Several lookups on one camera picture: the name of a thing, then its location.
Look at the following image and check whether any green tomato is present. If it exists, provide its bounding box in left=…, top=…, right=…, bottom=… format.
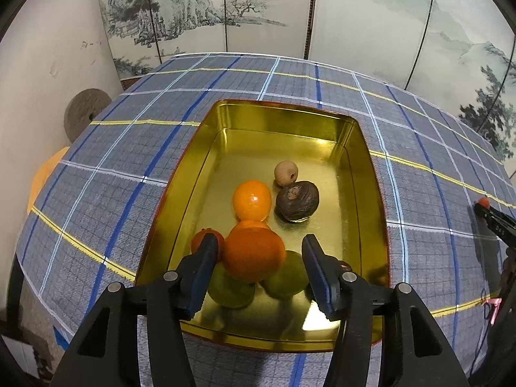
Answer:
left=260, top=250, right=310, bottom=300

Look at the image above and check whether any yellow-green round citrus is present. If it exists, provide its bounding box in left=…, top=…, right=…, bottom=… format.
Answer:
left=206, top=262, right=256, bottom=309

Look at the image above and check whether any blue checked tablecloth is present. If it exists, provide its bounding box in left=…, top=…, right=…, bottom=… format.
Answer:
left=16, top=52, right=516, bottom=387

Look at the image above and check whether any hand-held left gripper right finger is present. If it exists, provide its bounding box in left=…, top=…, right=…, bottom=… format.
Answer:
left=302, top=234, right=470, bottom=387

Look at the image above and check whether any red and gold tin box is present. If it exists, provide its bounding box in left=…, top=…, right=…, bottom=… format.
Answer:
left=134, top=99, right=391, bottom=355

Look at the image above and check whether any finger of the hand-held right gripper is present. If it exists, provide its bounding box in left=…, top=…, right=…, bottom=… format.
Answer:
left=473, top=202, right=516, bottom=246

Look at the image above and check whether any painted folding screen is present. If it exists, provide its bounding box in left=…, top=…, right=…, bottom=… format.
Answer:
left=96, top=0, right=516, bottom=162

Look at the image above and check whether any small brown longan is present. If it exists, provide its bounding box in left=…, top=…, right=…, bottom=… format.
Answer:
left=274, top=160, right=299, bottom=188

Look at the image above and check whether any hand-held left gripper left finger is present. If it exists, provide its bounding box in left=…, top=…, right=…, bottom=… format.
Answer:
left=58, top=233, right=220, bottom=387

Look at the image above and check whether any orange mandarin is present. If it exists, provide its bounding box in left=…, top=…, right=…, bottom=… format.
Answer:
left=233, top=180, right=272, bottom=223
left=223, top=221, right=287, bottom=284

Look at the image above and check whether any grey round stone disc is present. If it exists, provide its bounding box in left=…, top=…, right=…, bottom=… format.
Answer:
left=63, top=88, right=114, bottom=143

